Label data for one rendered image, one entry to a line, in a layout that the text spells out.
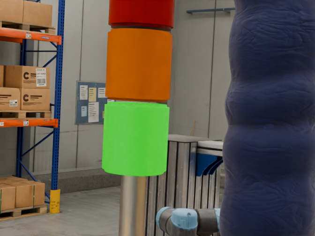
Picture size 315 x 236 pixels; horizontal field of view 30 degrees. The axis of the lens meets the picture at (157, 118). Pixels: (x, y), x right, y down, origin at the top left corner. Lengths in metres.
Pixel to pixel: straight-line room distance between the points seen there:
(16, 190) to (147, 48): 9.47
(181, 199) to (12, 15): 7.65
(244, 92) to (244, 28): 0.14
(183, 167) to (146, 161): 1.76
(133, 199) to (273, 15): 0.92
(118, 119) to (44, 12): 9.59
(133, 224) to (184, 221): 1.25
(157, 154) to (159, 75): 0.06
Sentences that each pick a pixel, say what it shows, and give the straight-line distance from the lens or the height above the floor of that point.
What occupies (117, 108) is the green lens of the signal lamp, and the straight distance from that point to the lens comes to 0.43.
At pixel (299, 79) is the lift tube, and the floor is 2.26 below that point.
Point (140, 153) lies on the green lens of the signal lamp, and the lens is 0.43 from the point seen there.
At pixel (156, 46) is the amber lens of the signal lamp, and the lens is 0.43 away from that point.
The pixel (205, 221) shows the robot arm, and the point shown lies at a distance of 1.84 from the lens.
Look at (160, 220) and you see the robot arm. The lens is 1.82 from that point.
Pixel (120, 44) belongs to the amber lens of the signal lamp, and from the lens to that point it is 0.43.
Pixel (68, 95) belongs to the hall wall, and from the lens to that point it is 12.04.
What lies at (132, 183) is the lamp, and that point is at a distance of 0.45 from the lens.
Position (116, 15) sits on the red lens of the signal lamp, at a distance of 0.44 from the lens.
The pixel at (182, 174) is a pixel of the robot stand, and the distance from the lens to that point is 2.20.
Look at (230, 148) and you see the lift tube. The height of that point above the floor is 2.10.
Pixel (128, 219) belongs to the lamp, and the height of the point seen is 2.13.
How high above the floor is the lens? 2.23
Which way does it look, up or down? 3 degrees down
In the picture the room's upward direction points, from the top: 3 degrees clockwise
